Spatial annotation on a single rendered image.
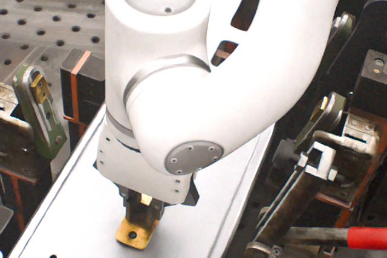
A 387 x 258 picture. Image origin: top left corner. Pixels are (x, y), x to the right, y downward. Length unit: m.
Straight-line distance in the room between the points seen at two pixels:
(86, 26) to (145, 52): 0.91
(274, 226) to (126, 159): 0.16
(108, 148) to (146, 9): 0.20
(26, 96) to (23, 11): 0.69
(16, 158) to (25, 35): 0.56
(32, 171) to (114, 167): 0.22
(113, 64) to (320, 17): 0.17
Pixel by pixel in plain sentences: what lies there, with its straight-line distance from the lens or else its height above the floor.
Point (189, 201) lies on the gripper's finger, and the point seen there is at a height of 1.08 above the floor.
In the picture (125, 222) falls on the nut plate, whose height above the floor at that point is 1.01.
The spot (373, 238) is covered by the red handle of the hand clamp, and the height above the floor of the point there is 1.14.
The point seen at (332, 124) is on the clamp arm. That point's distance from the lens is 0.83.
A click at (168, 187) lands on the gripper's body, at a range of 0.70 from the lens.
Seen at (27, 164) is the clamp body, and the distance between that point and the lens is 0.91.
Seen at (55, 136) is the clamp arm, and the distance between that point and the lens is 0.88.
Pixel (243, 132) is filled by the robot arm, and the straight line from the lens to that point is 0.52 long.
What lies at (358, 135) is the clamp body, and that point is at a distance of 0.85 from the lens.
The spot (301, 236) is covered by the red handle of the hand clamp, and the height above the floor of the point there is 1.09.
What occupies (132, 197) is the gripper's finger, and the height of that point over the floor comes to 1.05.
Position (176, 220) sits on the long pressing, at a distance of 0.82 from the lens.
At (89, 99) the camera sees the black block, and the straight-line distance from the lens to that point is 1.00.
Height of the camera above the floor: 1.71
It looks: 51 degrees down
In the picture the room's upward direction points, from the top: 8 degrees clockwise
